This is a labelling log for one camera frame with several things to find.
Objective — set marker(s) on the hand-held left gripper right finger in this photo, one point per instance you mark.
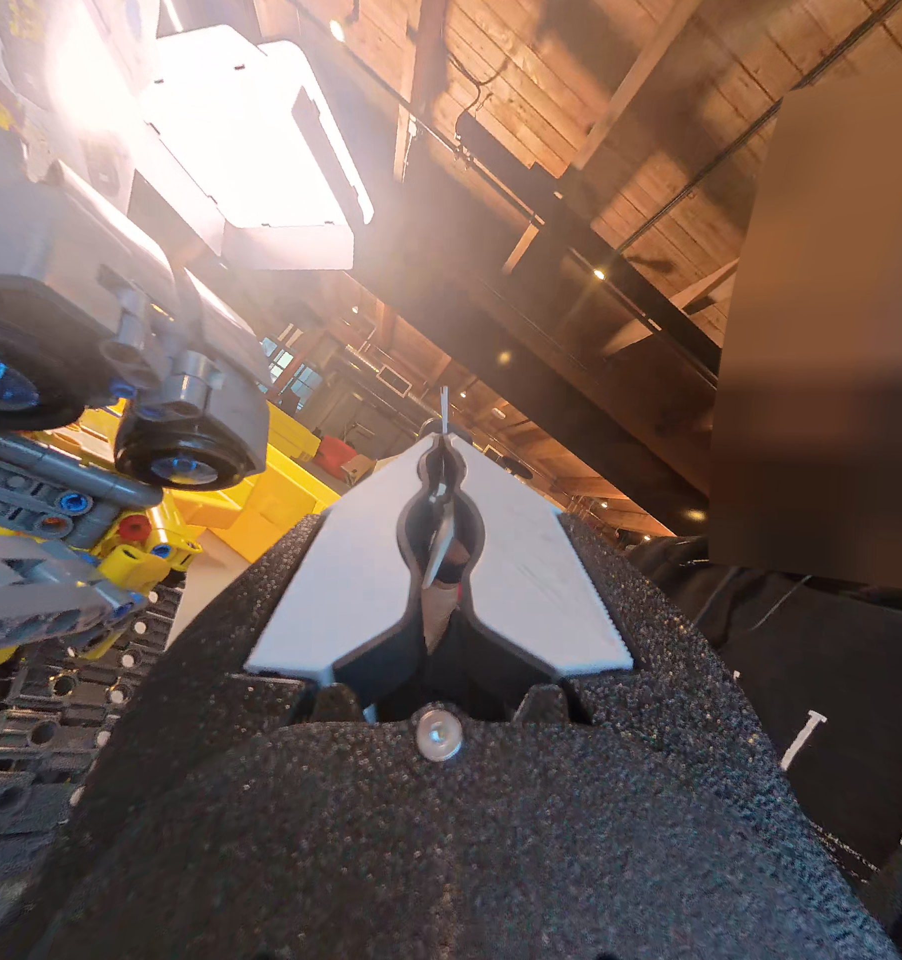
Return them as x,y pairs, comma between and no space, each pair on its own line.
548,578

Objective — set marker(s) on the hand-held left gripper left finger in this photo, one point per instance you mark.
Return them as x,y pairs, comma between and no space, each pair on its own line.
346,585

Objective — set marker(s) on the yellow grey sticker sheet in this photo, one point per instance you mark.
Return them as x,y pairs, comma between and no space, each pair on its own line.
441,525

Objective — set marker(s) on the yellow grey brick robot model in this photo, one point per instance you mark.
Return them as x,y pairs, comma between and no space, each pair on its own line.
76,375

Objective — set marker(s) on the bright softbox lamp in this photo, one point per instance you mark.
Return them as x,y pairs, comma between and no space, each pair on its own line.
256,135

